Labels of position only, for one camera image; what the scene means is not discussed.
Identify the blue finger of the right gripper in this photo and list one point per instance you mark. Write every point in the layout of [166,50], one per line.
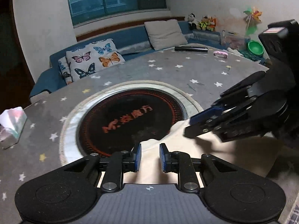
[205,116]
[210,129]

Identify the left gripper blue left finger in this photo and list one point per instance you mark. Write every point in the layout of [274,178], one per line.
[118,164]

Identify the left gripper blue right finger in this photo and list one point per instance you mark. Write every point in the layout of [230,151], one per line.
[181,164]

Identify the cream hoodie sweatshirt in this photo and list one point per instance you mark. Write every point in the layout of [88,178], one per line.
[260,155]

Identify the grey star pattern table mat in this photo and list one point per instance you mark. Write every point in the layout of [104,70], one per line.
[48,140]

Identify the black induction cooktop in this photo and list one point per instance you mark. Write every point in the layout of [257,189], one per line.
[132,116]

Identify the pink wrapped packet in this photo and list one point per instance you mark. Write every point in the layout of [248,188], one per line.
[220,54]

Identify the green plastic bowl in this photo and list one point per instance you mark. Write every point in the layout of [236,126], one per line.
[256,48]

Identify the black remote control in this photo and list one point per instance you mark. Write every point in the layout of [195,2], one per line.
[191,49]

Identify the yellow vest plush toy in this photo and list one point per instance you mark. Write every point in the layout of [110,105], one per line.
[204,23]

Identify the orange plush toy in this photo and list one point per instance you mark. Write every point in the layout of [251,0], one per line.
[212,24]

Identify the panda plush toy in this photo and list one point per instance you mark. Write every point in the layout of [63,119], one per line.
[192,21]

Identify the beige cushion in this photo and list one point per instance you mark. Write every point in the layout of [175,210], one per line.
[164,34]

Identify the butterfly print pillow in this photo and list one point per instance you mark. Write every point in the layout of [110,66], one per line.
[92,58]

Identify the blue sofa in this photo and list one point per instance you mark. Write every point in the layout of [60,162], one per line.
[130,42]

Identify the tissue box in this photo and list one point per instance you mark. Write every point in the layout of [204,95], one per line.
[12,124]

